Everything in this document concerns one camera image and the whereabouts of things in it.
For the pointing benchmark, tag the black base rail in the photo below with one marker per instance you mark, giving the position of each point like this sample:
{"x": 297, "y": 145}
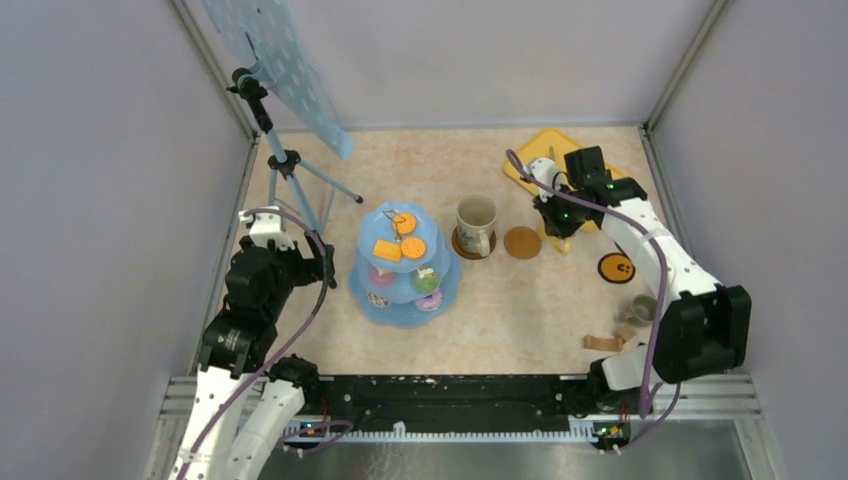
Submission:
{"x": 467, "y": 404}

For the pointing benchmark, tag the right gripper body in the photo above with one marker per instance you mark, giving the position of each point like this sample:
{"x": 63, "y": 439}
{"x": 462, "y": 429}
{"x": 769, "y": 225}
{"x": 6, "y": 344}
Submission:
{"x": 561, "y": 214}

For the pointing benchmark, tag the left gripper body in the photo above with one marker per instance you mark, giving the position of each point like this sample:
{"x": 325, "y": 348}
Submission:
{"x": 307, "y": 270}

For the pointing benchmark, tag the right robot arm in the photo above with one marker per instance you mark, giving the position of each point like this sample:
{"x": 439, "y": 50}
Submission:
{"x": 700, "y": 325}

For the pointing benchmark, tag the pink frosted donut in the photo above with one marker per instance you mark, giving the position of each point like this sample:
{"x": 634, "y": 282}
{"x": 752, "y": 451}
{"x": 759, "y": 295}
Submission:
{"x": 431, "y": 302}

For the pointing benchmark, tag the blue perforated board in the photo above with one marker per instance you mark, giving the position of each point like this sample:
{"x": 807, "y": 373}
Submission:
{"x": 263, "y": 37}

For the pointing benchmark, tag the white sprinkled donut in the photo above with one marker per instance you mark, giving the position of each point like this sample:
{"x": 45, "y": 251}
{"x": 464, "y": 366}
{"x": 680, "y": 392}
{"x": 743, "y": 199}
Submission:
{"x": 377, "y": 301}

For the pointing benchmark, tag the yellow serving tray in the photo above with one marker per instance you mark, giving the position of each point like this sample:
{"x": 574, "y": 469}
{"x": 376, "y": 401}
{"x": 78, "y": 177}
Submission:
{"x": 538, "y": 146}

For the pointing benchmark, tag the green cupcake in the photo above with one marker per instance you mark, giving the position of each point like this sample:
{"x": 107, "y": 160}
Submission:
{"x": 426, "y": 280}

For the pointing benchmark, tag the orange smiley coaster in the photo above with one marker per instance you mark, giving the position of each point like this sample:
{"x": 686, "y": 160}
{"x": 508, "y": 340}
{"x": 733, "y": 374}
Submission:
{"x": 616, "y": 268}

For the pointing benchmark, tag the dark brown round coaster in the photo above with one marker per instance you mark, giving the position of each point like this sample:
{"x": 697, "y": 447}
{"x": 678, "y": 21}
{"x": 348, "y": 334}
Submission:
{"x": 467, "y": 246}

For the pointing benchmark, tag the square orange biscuit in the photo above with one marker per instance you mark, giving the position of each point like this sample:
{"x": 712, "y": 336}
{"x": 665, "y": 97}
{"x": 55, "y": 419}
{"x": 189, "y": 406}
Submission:
{"x": 387, "y": 250}

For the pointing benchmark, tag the small wooden block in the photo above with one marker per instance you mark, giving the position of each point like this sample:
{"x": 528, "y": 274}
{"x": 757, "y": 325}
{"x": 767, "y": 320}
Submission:
{"x": 616, "y": 343}

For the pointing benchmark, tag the orange round biscuit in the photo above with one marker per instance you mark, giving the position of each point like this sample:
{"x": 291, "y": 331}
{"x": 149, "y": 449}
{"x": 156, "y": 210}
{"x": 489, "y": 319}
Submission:
{"x": 404, "y": 223}
{"x": 413, "y": 248}

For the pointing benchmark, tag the yellow ceramic mug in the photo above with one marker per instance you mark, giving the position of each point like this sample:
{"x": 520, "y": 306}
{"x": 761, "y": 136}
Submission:
{"x": 560, "y": 245}

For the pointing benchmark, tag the blue three-tier cake stand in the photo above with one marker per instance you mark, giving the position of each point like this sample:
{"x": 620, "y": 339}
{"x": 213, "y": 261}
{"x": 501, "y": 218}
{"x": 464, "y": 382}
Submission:
{"x": 402, "y": 312}

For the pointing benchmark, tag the blue tripod stand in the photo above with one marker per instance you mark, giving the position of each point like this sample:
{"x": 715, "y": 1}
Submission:
{"x": 284, "y": 162}

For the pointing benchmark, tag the beige ceramic mug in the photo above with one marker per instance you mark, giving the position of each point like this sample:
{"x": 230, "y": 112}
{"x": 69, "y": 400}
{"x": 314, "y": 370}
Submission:
{"x": 477, "y": 213}

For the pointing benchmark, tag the light brown round coaster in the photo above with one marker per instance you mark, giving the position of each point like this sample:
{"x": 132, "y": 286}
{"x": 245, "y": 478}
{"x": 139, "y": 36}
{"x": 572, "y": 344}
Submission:
{"x": 522, "y": 243}

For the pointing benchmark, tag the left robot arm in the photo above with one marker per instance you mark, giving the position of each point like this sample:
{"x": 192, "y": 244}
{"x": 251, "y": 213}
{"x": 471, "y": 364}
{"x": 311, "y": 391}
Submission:
{"x": 246, "y": 393}

